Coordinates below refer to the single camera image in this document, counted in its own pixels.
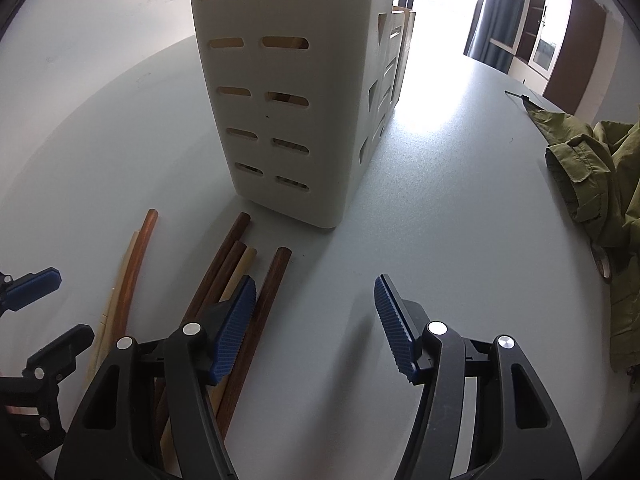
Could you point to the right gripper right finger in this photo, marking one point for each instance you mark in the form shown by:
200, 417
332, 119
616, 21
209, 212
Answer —
518, 433

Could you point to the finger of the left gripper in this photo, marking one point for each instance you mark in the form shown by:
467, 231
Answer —
57, 360
17, 293

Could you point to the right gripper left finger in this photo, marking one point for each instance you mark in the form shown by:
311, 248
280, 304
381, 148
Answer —
113, 433

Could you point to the dark brown chopstick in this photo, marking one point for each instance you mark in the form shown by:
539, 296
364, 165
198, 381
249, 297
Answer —
213, 295
234, 234
234, 385
126, 295

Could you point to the tape roll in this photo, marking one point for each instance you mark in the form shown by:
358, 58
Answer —
602, 261

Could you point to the olive green jacket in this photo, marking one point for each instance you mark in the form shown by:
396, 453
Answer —
596, 169

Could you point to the white slotted utensil holder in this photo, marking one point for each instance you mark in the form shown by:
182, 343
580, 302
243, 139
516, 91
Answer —
300, 91

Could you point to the dark blue curtain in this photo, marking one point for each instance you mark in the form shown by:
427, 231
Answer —
485, 22

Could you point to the glass door cabinet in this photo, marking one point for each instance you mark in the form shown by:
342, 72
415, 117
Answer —
553, 45

